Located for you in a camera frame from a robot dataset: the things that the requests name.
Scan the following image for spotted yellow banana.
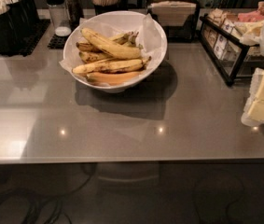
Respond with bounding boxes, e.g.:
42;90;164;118
81;28;141;60

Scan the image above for back right banana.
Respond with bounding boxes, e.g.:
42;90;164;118
110;32;138;47

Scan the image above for long front banana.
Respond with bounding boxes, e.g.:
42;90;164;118
72;57;151;74

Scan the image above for small black shaker mat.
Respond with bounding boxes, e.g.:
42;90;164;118
48;35;68;49

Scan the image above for dark pepper shaker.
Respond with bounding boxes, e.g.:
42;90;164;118
65;0;84;28

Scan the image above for white bowl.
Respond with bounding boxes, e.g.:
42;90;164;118
60;11;167;93

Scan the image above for black wire condiment rack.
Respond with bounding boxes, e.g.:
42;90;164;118
199;15;264;87

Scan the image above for back left banana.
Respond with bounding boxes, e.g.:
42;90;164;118
76;42;100;52

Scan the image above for black rear cutlery cup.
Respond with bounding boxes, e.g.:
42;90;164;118
21;0;39;30

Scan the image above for salt shaker black lid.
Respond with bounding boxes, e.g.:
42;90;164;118
46;0;72;37

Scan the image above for middle left banana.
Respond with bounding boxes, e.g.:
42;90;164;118
79;51;109;63

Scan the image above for black rubber mat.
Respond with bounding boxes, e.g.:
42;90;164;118
0;19;50;56

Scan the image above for pink sweetener packets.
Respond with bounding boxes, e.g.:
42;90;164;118
238;10;264;22

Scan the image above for black napkin holder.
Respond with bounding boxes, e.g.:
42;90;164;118
146;0;200;42

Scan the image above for bottom front banana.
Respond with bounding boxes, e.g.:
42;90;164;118
86;71;142;86

